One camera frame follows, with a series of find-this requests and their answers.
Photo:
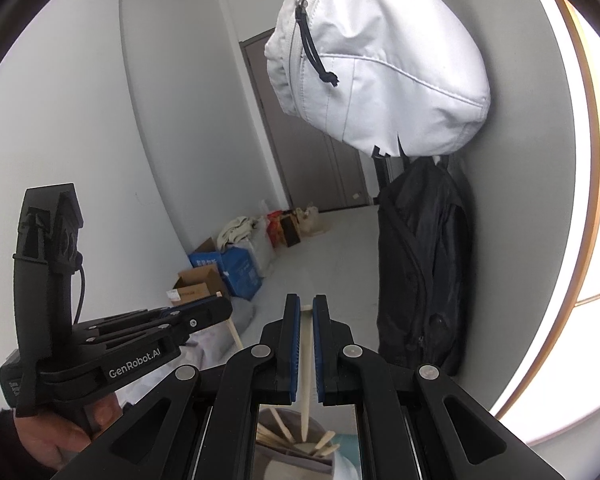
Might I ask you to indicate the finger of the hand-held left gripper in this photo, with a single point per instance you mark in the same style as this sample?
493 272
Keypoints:
200 320
125 319

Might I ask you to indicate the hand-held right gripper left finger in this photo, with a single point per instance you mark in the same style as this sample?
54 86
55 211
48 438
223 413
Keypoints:
294 350

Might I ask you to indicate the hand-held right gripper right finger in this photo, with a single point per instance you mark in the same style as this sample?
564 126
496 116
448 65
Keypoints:
320 350

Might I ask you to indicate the single wooden chopstick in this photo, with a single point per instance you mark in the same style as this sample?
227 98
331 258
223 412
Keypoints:
306 360
235 337

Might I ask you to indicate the grey divided utensil holder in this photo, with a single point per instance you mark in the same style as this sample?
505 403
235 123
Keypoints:
280 467

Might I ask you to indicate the person's dark-sleeved left forearm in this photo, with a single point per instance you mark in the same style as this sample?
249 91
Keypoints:
2 455

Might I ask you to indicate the person's left hand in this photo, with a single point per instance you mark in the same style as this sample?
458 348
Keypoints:
55 435

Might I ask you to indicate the brown cardboard box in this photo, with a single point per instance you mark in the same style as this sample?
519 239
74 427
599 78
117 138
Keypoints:
200 285

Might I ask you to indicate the blue printed box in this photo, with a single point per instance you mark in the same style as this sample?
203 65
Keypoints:
240 272

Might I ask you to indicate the white cloth bag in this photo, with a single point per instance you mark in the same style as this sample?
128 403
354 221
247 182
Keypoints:
235 230

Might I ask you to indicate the red package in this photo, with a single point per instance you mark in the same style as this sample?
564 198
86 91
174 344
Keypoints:
274 227

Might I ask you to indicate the black backpack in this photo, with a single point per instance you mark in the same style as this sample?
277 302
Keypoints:
420 260

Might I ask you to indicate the grey door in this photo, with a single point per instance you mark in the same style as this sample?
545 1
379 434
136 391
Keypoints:
310 170

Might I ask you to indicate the white fabric bag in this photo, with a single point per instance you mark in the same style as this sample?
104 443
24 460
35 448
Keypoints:
380 60

